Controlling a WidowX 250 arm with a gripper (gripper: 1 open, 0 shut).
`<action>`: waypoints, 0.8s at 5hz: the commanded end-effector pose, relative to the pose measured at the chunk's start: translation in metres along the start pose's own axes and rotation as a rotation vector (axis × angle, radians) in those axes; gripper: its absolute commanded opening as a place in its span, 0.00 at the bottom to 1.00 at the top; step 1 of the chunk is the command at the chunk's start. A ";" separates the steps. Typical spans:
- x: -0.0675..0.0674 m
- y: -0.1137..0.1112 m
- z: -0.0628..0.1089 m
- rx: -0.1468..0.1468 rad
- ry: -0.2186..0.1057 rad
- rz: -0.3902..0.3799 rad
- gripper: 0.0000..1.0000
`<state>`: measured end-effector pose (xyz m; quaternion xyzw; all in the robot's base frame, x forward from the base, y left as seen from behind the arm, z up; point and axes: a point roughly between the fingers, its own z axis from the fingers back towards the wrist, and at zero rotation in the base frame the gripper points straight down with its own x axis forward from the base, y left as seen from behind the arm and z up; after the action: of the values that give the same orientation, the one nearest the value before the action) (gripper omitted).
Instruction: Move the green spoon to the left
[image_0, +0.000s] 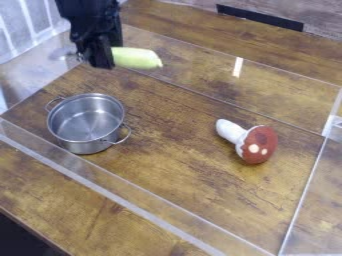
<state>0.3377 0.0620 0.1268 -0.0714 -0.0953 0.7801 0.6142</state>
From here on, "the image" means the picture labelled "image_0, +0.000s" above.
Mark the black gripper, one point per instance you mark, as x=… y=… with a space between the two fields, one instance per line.
x=95 y=22

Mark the small steel pot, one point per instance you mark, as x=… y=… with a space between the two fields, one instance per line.
x=87 y=122

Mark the black strip on table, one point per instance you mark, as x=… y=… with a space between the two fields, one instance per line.
x=262 y=18

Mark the red toy mushroom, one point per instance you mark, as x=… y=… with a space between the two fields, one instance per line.
x=255 y=143

